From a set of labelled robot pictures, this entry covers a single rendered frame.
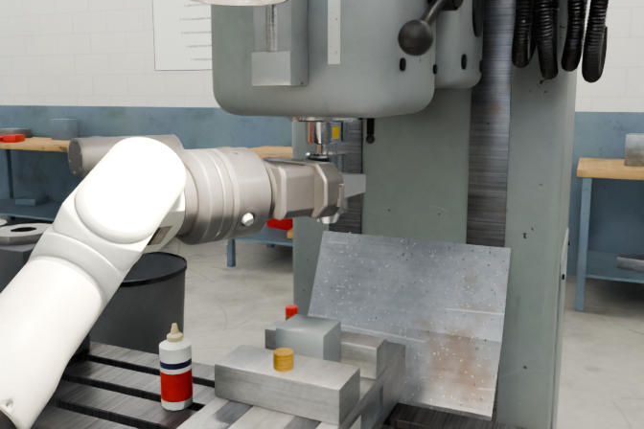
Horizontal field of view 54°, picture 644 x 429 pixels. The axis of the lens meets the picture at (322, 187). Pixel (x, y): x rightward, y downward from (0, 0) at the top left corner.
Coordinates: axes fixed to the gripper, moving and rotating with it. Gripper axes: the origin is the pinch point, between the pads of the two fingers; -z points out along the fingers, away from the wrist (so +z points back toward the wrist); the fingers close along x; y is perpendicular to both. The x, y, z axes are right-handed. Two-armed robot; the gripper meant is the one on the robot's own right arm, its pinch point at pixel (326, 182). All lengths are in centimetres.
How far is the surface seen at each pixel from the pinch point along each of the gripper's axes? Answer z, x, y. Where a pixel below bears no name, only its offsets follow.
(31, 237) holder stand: 18.5, 42.6, 11.1
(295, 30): 10.2, -6.9, -15.2
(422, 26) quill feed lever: 5.0, -16.9, -15.2
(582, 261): -321, 120, 87
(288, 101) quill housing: 8.1, -3.4, -8.9
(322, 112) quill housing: 6.0, -5.9, -7.9
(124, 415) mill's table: 15.1, 20.8, 30.6
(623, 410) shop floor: -217, 49, 120
